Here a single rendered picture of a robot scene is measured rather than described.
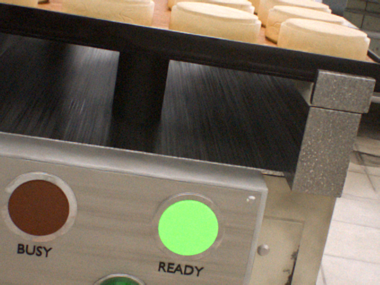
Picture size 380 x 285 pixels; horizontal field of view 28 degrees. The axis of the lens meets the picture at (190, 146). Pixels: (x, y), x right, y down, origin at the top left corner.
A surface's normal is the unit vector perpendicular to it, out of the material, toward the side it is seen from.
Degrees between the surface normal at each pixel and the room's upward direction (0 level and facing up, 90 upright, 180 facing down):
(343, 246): 0
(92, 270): 90
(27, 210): 90
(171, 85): 0
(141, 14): 90
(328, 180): 90
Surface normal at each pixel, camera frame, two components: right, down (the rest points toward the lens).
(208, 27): -0.17, 0.28
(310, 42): -0.45, 0.21
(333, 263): 0.16, -0.94
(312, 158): 0.04, 0.32
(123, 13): 0.41, 0.35
